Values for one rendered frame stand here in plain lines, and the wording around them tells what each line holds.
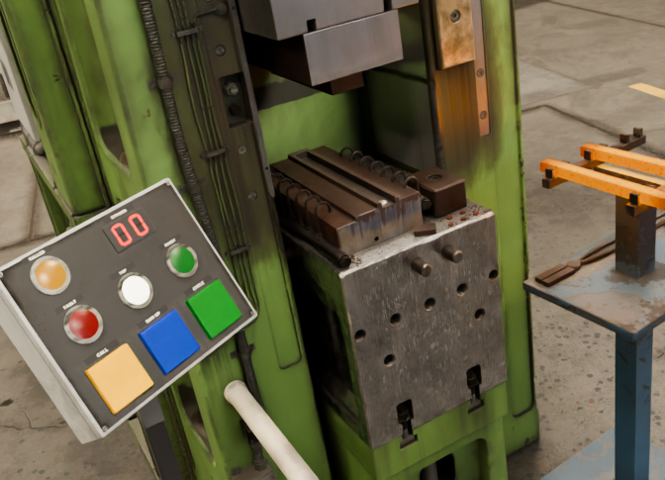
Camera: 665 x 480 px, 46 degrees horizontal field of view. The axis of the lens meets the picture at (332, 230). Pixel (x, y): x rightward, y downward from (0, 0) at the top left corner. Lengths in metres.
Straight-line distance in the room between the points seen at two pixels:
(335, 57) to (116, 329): 0.62
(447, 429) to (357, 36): 0.92
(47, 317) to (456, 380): 0.97
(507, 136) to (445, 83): 0.24
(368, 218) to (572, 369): 1.32
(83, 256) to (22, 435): 1.83
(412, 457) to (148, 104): 0.97
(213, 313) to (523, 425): 1.30
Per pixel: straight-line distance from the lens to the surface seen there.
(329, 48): 1.43
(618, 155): 1.75
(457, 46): 1.74
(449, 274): 1.65
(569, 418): 2.53
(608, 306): 1.73
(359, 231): 1.56
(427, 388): 1.76
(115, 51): 1.44
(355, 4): 1.45
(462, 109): 1.81
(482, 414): 1.92
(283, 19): 1.39
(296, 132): 1.98
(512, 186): 1.98
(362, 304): 1.55
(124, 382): 1.19
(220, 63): 1.51
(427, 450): 1.86
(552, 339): 2.86
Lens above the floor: 1.64
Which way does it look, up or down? 26 degrees down
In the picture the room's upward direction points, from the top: 10 degrees counter-clockwise
